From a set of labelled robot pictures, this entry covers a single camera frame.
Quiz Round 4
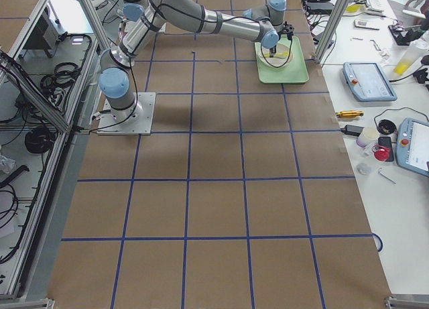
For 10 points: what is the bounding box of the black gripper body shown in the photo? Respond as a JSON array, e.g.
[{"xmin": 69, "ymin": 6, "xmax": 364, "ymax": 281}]
[{"xmin": 269, "ymin": 37, "xmax": 279, "ymax": 56}]

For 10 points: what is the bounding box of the yellow plastic fork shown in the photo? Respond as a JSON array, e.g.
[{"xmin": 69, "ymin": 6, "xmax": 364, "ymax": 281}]
[{"xmin": 263, "ymin": 52, "xmax": 290, "ymax": 59}]

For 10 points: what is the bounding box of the beige round plate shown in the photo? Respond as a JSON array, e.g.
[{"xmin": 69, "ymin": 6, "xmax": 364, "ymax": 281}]
[{"xmin": 256, "ymin": 44, "xmax": 294, "ymax": 68}]

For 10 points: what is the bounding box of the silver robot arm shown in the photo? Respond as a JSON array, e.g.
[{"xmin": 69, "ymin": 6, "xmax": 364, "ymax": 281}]
[
  {"xmin": 123, "ymin": 0, "xmax": 149, "ymax": 21},
  {"xmin": 99, "ymin": 0, "xmax": 287, "ymax": 111}
]

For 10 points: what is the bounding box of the light green plastic tray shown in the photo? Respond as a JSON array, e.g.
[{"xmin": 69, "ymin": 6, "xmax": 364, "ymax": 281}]
[{"xmin": 255, "ymin": 36, "xmax": 309, "ymax": 84}]

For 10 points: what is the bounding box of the yellow utility knife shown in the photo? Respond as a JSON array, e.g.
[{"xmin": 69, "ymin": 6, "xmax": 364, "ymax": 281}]
[{"xmin": 336, "ymin": 111, "xmax": 364, "ymax": 119}]

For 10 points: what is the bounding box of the blue teach pendant far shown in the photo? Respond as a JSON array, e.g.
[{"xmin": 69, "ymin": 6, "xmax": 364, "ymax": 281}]
[{"xmin": 343, "ymin": 62, "xmax": 397, "ymax": 102}]

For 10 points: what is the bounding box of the blue teach pendant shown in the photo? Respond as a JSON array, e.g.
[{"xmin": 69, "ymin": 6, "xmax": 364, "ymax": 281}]
[
  {"xmin": 343, "ymin": 62, "xmax": 397, "ymax": 102},
  {"xmin": 395, "ymin": 118, "xmax": 428, "ymax": 177}
]

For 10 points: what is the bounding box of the black power adapter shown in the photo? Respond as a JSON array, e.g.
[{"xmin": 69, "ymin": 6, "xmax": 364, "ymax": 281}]
[{"xmin": 341, "ymin": 124, "xmax": 363, "ymax": 137}]

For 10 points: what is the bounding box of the white lavender cup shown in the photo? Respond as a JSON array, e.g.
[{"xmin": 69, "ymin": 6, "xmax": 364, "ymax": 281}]
[{"xmin": 356, "ymin": 127, "xmax": 379, "ymax": 147}]

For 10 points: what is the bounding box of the black smartphone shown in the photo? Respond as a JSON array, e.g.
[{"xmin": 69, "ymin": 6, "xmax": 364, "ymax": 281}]
[{"xmin": 378, "ymin": 136, "xmax": 395, "ymax": 162}]

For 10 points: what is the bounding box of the clear bottle yellow liquid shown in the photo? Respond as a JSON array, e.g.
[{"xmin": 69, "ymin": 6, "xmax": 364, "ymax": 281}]
[{"xmin": 393, "ymin": 38, "xmax": 428, "ymax": 76}]

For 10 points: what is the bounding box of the red round cap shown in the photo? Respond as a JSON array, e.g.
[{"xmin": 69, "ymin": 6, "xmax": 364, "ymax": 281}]
[{"xmin": 373, "ymin": 146, "xmax": 391, "ymax": 162}]

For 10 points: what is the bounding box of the silver allen key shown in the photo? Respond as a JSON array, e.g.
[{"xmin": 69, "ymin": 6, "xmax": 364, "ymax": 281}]
[{"xmin": 377, "ymin": 168, "xmax": 396, "ymax": 184}]

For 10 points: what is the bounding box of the blue teach pendant near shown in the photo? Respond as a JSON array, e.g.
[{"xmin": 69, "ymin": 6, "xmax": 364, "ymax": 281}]
[{"xmin": 395, "ymin": 118, "xmax": 428, "ymax": 177}]

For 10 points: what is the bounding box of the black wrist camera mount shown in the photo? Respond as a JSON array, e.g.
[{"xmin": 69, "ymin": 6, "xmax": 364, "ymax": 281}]
[{"xmin": 279, "ymin": 21, "xmax": 294, "ymax": 41}]

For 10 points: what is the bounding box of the aluminium frame post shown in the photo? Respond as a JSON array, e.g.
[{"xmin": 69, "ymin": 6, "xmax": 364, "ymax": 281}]
[{"xmin": 313, "ymin": 0, "xmax": 349, "ymax": 63}]

